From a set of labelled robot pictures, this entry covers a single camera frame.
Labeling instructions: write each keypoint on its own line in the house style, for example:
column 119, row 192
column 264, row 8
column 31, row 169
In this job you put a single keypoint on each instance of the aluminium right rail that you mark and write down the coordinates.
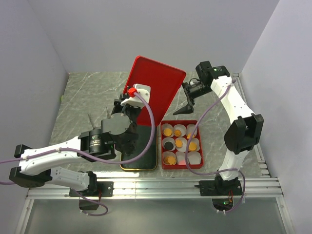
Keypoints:
column 254, row 164

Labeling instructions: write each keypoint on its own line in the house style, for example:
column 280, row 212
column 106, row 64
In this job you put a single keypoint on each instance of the pink macaron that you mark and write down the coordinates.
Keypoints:
column 182, row 162

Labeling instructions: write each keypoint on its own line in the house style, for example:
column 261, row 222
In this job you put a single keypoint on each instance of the metal tongs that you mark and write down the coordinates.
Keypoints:
column 95, row 120

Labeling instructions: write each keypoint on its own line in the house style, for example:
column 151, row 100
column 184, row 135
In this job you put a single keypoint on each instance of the black sandwich cookie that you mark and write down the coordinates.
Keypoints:
column 168, row 146

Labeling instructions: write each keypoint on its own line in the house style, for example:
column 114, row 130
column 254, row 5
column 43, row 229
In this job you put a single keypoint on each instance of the red box lid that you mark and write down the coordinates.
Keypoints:
column 164, row 81

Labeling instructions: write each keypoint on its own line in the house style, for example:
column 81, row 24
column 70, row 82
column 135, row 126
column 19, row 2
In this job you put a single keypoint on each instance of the round dotted orange cookie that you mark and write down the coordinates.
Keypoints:
column 168, row 132

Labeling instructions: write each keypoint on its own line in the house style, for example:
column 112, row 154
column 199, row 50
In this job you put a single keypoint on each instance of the white paper cup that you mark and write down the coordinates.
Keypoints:
column 197, row 142
column 170, row 139
column 181, row 127
column 180, row 156
column 166, row 125
column 183, row 149
column 191, row 127
column 194, row 158
column 168, row 153

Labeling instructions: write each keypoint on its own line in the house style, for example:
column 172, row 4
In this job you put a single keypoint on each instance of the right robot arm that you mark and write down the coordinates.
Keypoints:
column 243, row 133

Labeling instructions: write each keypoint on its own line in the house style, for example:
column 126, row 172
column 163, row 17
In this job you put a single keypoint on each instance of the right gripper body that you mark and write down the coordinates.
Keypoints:
column 195, row 90

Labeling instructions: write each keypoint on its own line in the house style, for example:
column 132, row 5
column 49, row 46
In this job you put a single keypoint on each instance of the orange flower cookie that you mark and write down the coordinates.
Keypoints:
column 179, row 143

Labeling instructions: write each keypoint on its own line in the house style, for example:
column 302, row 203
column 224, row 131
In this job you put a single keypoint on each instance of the red cookie box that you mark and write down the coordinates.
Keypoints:
column 176, row 167

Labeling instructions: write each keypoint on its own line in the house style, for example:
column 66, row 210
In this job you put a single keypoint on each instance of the aluminium rail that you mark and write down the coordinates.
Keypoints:
column 254, row 164
column 158, row 188

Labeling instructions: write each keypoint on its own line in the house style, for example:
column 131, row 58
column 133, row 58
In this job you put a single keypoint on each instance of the round dotted biscuit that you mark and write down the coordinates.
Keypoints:
column 192, row 147

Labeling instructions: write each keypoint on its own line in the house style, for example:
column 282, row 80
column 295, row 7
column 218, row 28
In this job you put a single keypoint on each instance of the orange fish cookie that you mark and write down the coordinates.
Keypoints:
column 191, row 135

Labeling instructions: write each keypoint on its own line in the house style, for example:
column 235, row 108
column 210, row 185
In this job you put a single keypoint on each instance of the aluminium front rail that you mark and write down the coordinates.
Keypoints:
column 158, row 188

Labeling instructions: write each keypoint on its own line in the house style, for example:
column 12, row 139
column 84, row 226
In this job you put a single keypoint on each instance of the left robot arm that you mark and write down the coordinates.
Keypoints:
column 118, row 132

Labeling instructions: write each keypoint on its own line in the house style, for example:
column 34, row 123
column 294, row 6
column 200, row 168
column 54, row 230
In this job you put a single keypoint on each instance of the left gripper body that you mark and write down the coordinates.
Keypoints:
column 132, row 111

